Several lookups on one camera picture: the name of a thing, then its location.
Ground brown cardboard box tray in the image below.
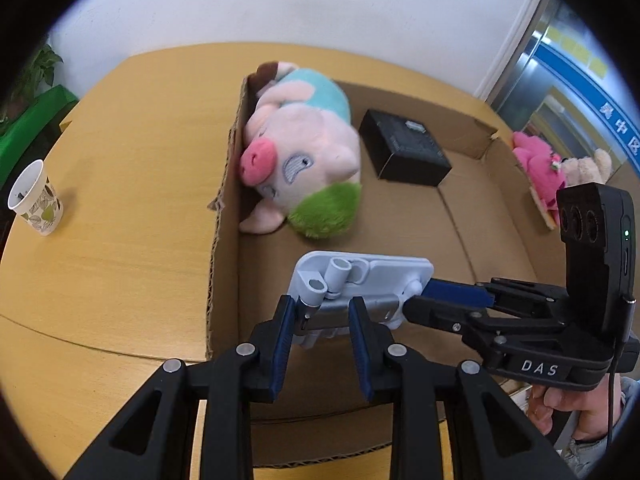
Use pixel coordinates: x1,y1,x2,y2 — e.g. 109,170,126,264
207,84,565,468

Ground pink pig plush toy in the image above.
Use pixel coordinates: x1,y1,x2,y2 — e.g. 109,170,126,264
239,62,361,240

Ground person's right hand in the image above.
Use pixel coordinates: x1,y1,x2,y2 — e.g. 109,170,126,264
527,374,623,441

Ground small black box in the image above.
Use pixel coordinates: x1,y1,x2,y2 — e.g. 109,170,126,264
359,110,452,188

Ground beige plush toy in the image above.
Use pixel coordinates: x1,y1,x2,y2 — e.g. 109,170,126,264
561,148,612,188

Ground black camera cable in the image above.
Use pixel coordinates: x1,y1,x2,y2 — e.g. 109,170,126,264
604,294,639,466

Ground white folding phone stand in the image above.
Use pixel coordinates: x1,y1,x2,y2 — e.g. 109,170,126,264
288,250,434,349

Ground green covered side table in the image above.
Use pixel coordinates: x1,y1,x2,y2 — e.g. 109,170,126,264
0,84,78,184

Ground patterned paper cup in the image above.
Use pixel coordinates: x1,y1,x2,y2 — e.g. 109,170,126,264
8,159,64,236

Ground large potted green plant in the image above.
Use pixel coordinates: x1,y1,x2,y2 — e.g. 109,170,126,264
1,39,63,122

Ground yellow sticky notes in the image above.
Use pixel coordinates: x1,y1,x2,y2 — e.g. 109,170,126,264
542,25,608,79

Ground pink bear plush toy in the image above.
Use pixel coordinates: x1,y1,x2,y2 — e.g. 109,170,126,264
512,131,566,230

